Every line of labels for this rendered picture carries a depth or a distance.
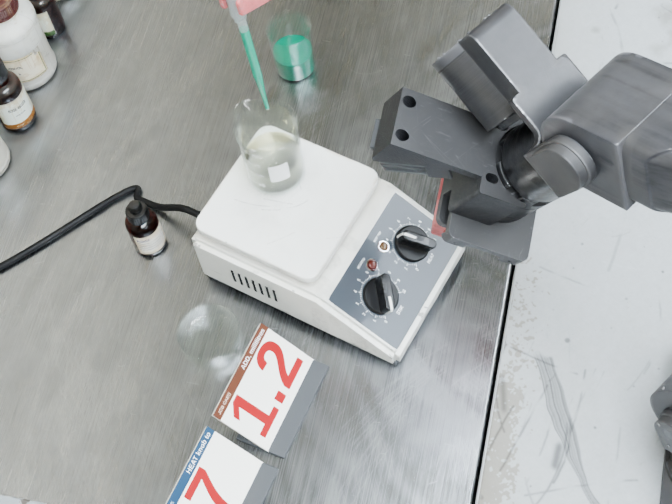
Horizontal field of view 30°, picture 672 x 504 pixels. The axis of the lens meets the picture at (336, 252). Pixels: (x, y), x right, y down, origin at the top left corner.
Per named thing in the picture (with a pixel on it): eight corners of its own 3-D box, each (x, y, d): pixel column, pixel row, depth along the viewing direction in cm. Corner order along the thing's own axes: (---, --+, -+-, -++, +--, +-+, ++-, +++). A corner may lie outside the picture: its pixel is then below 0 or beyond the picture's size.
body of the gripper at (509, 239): (436, 241, 90) (483, 216, 84) (461, 115, 94) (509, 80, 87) (515, 268, 92) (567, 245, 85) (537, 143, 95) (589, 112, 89)
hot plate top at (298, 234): (383, 177, 107) (383, 171, 106) (313, 288, 102) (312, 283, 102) (264, 126, 111) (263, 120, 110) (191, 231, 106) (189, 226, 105)
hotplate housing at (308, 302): (467, 253, 112) (467, 206, 105) (397, 373, 107) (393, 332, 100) (256, 160, 119) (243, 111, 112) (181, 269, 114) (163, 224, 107)
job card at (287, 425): (329, 367, 108) (325, 346, 104) (284, 459, 104) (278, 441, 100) (265, 343, 109) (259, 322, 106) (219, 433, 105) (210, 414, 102)
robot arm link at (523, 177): (467, 146, 86) (515, 113, 79) (518, 99, 88) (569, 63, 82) (531, 222, 86) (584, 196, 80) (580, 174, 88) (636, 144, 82)
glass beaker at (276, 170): (321, 172, 107) (311, 117, 100) (276, 212, 106) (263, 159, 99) (273, 134, 110) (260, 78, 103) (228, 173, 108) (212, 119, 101)
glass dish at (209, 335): (168, 349, 110) (163, 338, 108) (208, 303, 112) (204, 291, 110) (216, 382, 108) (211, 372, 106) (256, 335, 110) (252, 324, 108)
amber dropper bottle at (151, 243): (128, 243, 115) (109, 203, 109) (153, 223, 116) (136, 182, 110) (147, 263, 114) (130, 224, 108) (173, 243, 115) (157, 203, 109)
